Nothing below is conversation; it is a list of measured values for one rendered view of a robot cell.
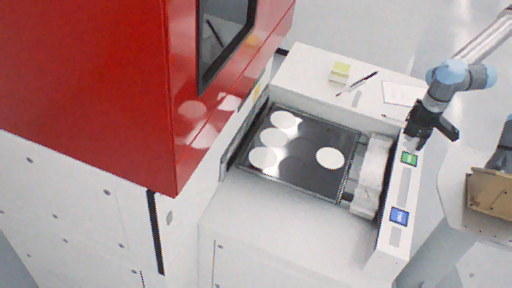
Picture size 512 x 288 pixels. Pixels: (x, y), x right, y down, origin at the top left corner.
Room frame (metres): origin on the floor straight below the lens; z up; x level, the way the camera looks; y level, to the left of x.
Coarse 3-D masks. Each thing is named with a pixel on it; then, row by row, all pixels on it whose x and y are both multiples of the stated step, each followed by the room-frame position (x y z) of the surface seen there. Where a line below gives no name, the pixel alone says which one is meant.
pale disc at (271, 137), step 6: (264, 132) 1.09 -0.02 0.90; (270, 132) 1.09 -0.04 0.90; (276, 132) 1.10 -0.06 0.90; (282, 132) 1.10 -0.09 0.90; (264, 138) 1.06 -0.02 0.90; (270, 138) 1.06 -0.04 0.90; (276, 138) 1.06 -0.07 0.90; (282, 138) 1.07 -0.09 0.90; (270, 144) 1.03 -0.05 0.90; (276, 144) 1.03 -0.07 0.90; (282, 144) 1.04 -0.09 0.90
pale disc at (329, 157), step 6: (324, 150) 1.04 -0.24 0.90; (330, 150) 1.05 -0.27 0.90; (336, 150) 1.05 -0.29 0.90; (318, 156) 1.01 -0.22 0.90; (324, 156) 1.01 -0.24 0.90; (330, 156) 1.02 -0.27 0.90; (336, 156) 1.02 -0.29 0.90; (342, 156) 1.03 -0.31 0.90; (324, 162) 0.98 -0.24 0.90; (330, 162) 0.99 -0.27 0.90; (336, 162) 0.99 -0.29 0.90; (342, 162) 1.00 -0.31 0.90
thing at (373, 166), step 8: (368, 144) 1.13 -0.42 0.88; (368, 152) 1.09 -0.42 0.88; (376, 152) 1.09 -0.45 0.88; (384, 152) 1.10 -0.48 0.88; (368, 160) 1.04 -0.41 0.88; (376, 160) 1.05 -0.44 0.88; (384, 160) 1.06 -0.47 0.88; (360, 168) 1.02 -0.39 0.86; (368, 168) 1.01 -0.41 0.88; (376, 168) 1.01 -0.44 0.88; (384, 168) 1.02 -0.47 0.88; (368, 176) 0.97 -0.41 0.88; (376, 176) 0.97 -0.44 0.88; (360, 192) 0.89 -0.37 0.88; (376, 200) 0.87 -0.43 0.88; (352, 208) 0.82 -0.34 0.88; (368, 216) 0.80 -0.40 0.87
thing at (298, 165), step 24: (312, 120) 1.19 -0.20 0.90; (264, 144) 1.03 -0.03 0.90; (288, 144) 1.04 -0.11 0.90; (312, 144) 1.06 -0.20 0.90; (336, 144) 1.08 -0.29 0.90; (264, 168) 0.91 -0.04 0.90; (288, 168) 0.93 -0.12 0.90; (312, 168) 0.95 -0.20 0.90; (336, 168) 0.96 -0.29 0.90; (336, 192) 0.86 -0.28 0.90
